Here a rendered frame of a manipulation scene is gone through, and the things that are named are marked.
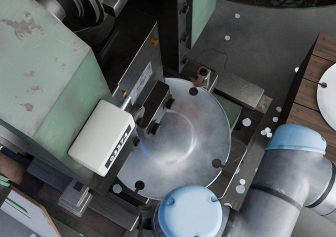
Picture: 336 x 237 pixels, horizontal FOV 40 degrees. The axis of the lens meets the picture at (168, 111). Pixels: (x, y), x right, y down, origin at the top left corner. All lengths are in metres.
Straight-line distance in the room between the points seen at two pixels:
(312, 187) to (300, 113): 0.93
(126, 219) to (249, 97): 0.46
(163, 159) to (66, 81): 0.65
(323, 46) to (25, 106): 1.38
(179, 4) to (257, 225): 0.32
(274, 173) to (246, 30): 1.47
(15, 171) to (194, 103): 0.50
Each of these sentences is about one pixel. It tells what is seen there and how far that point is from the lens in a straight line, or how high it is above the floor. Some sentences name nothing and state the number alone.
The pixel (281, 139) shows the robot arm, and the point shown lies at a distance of 0.65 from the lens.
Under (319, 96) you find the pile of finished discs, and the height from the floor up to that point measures 0.35.
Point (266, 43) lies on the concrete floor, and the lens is 2.04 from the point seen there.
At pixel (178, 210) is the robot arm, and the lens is 0.57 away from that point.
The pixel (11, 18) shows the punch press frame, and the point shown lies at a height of 1.48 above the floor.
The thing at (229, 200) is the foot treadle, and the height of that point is 0.16.
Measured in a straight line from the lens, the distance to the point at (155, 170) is 1.04.
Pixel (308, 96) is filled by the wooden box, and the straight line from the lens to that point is 1.59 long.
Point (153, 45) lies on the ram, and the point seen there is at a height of 1.12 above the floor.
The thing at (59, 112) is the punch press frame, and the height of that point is 1.41.
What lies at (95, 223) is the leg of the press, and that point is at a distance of 1.20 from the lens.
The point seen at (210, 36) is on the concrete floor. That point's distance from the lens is 2.03.
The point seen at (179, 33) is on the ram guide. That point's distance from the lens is 0.73.
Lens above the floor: 1.80
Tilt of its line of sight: 72 degrees down
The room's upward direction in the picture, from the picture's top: 6 degrees counter-clockwise
